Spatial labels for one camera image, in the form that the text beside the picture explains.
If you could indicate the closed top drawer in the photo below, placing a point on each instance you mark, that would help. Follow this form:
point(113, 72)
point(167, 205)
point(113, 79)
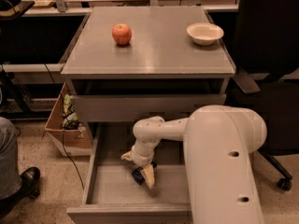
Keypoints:
point(119, 108)

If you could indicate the jeans clad leg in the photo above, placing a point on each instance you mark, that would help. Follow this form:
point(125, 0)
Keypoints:
point(10, 180)

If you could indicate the open middle drawer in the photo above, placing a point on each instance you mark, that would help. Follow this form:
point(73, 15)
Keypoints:
point(112, 196)

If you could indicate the blue rxbar snack bar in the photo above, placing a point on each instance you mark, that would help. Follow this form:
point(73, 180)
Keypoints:
point(137, 176)

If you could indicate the green snack bag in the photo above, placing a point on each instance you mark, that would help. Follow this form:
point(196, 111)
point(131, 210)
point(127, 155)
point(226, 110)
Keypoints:
point(70, 117)

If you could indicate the grey drawer cabinet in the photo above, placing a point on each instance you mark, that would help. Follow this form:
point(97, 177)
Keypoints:
point(160, 58)

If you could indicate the black leather shoe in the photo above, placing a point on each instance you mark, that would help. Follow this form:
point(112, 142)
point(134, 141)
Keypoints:
point(30, 179)

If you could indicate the cardboard box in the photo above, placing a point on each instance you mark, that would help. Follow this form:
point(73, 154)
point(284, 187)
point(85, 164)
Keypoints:
point(69, 142)

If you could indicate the black office chair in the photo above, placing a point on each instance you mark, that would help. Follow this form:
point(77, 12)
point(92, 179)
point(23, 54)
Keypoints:
point(265, 49)

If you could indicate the red apple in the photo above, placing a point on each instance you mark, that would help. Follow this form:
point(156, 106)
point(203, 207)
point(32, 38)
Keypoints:
point(121, 34)

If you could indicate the white paper bowl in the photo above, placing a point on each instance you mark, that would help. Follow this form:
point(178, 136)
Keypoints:
point(204, 34)

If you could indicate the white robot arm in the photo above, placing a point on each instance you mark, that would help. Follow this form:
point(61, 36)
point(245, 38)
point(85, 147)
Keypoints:
point(217, 141)

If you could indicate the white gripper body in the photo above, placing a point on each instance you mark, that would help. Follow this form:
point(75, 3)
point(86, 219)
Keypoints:
point(139, 159)

